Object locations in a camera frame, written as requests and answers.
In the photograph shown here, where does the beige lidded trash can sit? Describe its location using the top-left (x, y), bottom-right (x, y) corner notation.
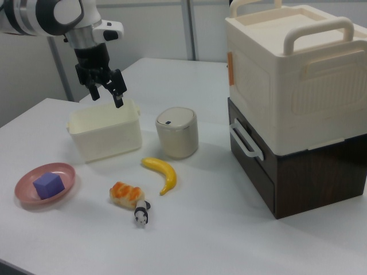
top-left (155, 107), bottom-right (199, 160)

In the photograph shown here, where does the orange microwave door handle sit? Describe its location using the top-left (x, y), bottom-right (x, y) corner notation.
top-left (227, 51), bottom-right (235, 87)

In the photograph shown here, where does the yellow toy banana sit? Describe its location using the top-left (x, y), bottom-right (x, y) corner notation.
top-left (140, 156), bottom-right (177, 197)

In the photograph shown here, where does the pink round plate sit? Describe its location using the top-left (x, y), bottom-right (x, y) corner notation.
top-left (14, 162), bottom-right (77, 205)

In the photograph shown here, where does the purple cube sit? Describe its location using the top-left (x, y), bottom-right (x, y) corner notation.
top-left (33, 172), bottom-right (65, 200)

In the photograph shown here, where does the orange glazed toy bread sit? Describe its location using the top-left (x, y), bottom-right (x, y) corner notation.
top-left (108, 180), bottom-right (145, 209)

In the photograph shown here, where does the dark drawer with white handle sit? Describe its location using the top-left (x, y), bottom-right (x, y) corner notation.
top-left (228, 99), bottom-right (276, 188)

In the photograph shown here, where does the dark wood drawer cabinet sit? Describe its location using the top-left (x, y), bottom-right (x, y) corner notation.
top-left (228, 97), bottom-right (367, 220)

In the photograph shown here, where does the small panda figurine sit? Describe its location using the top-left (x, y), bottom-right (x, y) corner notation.
top-left (132, 199), bottom-right (152, 229)

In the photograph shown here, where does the cream plastic storage box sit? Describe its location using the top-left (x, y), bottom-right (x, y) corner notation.
top-left (225, 0), bottom-right (367, 157)

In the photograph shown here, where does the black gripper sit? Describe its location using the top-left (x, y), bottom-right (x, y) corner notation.
top-left (73, 42), bottom-right (127, 109)

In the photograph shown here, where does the cream open plastic bin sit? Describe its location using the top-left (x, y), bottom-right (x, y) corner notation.
top-left (66, 99), bottom-right (143, 164)

